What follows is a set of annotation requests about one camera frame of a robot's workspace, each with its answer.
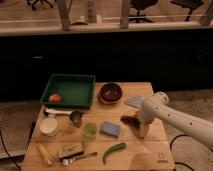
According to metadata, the green plastic tray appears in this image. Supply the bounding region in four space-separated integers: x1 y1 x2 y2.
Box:
40 74 96 109

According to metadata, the wooden post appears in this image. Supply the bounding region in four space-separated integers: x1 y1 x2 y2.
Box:
120 0 131 29
56 0 70 31

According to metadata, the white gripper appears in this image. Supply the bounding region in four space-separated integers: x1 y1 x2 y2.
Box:
135 110 154 139

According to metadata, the white round container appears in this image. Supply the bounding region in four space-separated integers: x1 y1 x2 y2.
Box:
39 118 58 136

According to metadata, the metal cup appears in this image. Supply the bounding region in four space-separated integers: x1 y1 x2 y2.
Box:
69 111 83 128

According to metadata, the white handled utensil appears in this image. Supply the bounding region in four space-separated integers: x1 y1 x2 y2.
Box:
44 108 72 116

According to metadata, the yellow corn cob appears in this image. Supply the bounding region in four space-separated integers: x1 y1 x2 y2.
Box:
36 143 54 166

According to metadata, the small beige box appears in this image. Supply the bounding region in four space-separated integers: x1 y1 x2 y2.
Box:
58 142 84 159

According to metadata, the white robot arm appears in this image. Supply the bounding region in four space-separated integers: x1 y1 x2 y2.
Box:
136 92 213 151

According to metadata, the grey cloth square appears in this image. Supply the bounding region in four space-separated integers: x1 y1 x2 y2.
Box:
125 95 145 109

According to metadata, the wooden post left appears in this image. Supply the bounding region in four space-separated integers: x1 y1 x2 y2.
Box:
56 0 70 31

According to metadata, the metal fork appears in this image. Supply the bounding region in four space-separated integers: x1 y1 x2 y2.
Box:
61 152 98 166

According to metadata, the black office chair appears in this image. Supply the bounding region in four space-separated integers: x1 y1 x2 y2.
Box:
129 0 158 23

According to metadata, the dark red bowl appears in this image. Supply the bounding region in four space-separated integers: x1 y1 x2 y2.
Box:
98 83 123 104

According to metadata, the orange red fruit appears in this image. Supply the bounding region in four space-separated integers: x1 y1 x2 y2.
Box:
49 94 61 103

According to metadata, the green pepper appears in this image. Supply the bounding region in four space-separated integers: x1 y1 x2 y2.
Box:
102 143 126 165

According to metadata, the green plastic cup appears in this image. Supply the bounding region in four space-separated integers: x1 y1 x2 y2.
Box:
83 122 97 139

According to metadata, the black cable left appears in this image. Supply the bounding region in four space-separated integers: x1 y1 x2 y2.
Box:
0 128 23 171

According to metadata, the black cable right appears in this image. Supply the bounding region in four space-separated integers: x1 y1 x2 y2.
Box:
169 134 196 171

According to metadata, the black cable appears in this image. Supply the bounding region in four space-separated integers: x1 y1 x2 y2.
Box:
0 128 23 171
169 134 196 171

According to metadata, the wooden post middle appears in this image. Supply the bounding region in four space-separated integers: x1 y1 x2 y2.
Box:
120 0 131 29

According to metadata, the blue sponge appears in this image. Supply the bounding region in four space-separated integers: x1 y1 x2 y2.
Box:
100 121 121 138

